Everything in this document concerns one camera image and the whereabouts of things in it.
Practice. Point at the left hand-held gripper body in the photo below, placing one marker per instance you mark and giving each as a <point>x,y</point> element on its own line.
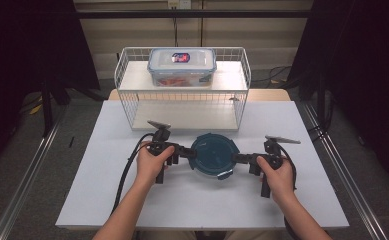
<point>162,136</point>

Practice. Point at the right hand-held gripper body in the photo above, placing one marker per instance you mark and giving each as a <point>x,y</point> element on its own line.
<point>272,150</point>

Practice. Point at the round dark teal container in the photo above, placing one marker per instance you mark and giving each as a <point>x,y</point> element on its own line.
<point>213,156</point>

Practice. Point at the clear rectangular food container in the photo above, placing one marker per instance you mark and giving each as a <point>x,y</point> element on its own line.
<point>182,68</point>

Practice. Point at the person's right hand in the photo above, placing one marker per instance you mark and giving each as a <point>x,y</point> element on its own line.
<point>280,180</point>

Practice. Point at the person's left hand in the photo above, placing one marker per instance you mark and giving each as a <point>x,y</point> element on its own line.
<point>148,166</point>

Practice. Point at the light wooden table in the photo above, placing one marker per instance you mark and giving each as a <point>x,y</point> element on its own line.
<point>268,95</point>

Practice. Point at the small black floor item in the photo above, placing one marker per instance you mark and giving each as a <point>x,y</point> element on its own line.
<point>71,142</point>

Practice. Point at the dark curtain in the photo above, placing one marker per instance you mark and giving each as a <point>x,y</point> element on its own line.
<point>25,60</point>
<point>365,83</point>

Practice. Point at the yellow floor tape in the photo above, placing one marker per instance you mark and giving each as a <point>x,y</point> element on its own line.
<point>36,108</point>

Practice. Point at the aluminium floor rail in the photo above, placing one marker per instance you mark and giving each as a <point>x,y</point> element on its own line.
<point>345,170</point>
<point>25,176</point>

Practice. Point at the black metal stand post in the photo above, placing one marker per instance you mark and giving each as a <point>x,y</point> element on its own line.
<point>47,110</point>

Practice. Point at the black horizontal frame bar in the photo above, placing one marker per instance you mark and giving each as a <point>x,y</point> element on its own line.
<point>188,14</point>

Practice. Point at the white wall socket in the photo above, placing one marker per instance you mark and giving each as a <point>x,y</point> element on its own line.
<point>179,4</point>

